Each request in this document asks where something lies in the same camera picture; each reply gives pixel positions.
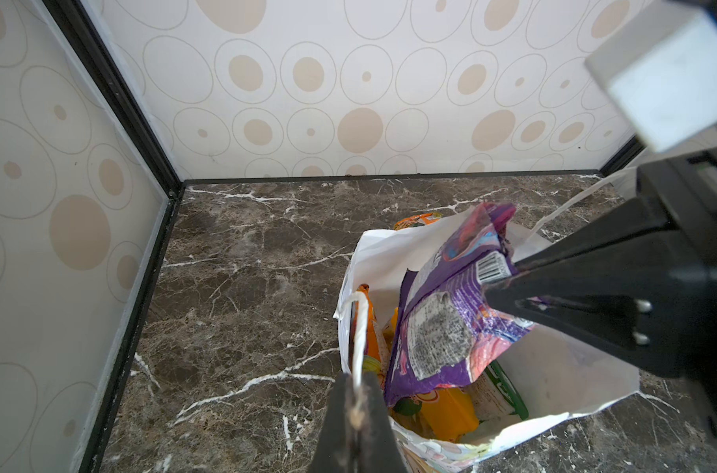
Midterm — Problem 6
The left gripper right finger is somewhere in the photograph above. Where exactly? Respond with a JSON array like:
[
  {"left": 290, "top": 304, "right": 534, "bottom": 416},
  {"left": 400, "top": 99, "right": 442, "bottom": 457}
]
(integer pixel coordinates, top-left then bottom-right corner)
[{"left": 356, "top": 372, "right": 408, "bottom": 473}]

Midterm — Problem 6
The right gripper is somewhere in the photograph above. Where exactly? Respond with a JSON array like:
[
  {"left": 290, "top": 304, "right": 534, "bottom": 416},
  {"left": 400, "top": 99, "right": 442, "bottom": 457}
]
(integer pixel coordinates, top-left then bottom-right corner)
[{"left": 482, "top": 148, "right": 717, "bottom": 446}]

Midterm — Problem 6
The yellow snack bag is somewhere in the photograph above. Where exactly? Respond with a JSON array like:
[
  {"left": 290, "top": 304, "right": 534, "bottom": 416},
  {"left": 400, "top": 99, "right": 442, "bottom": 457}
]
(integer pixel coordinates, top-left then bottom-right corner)
[{"left": 384, "top": 306, "right": 480, "bottom": 443}]

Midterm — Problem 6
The white paper bag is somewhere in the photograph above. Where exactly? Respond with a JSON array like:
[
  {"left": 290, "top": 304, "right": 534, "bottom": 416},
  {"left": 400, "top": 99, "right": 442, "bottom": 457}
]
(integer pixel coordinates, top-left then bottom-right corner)
[{"left": 333, "top": 166, "right": 642, "bottom": 473}]

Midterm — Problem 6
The purple snack packet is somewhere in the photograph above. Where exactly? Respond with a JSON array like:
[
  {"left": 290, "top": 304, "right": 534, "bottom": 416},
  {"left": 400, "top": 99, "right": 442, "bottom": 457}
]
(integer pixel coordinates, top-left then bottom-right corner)
[{"left": 384, "top": 203, "right": 533, "bottom": 407}]

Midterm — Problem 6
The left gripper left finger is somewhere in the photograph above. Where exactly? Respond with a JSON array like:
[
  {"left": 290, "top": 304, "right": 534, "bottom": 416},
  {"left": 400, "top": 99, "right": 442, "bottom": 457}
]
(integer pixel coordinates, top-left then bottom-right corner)
[{"left": 307, "top": 374, "right": 356, "bottom": 473}]

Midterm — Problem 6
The green packet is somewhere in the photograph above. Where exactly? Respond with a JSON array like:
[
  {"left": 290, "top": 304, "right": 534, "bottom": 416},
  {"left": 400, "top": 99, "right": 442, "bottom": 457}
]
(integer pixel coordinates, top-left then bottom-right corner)
[{"left": 463, "top": 361, "right": 529, "bottom": 423}]

